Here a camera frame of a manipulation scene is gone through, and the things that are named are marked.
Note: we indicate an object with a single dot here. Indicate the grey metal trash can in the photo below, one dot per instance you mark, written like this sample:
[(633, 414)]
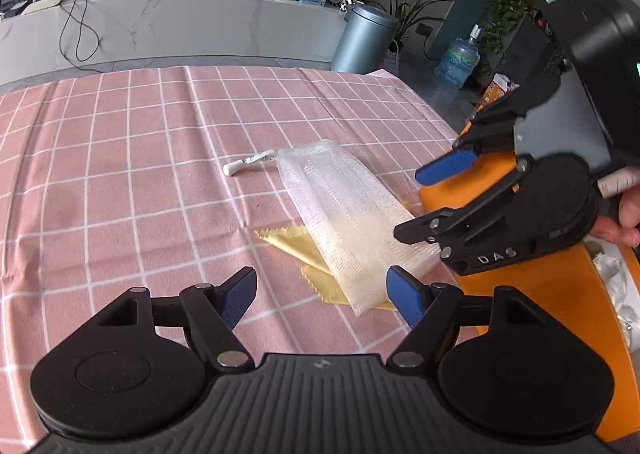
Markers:
[(362, 38)]

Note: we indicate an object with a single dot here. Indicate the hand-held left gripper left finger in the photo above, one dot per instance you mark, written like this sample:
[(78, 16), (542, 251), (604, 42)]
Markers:
[(240, 295)]

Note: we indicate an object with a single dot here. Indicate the white plastic bag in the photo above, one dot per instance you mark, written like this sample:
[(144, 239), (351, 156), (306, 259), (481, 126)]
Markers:
[(620, 279)]

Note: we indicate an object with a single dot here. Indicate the white marble cabinet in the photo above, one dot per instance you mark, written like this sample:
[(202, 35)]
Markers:
[(175, 33)]

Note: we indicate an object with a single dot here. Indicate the orange cardboard box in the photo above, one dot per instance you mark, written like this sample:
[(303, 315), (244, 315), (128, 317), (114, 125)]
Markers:
[(580, 304)]

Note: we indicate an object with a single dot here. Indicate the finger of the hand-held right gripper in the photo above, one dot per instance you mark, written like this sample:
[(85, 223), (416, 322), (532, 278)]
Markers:
[(445, 166), (425, 229)]

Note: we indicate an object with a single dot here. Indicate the white mesh bag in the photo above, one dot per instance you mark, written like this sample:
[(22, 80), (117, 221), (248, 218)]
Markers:
[(340, 214)]

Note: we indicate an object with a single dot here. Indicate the yellow cloth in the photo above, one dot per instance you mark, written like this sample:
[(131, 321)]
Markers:
[(290, 239)]

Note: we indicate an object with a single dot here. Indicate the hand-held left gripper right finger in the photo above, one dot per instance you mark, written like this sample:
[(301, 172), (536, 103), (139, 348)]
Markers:
[(406, 296)]

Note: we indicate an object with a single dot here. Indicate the pink checkered tablecloth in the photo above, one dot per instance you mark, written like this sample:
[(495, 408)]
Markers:
[(125, 158)]

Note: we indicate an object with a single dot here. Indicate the woven handbag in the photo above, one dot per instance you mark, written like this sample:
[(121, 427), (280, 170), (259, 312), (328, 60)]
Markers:
[(392, 56)]

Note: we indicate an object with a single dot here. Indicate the blue water bottle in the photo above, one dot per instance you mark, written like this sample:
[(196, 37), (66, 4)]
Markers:
[(460, 61)]

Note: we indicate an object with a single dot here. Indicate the person's right hand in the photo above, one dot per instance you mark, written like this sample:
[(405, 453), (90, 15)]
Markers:
[(627, 209)]

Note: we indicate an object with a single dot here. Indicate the green bushy plant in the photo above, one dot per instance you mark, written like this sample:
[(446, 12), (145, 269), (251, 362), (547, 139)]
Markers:
[(507, 13)]

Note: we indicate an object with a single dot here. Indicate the green long-leaf plant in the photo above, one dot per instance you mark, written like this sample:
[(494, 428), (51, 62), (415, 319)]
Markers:
[(410, 8)]

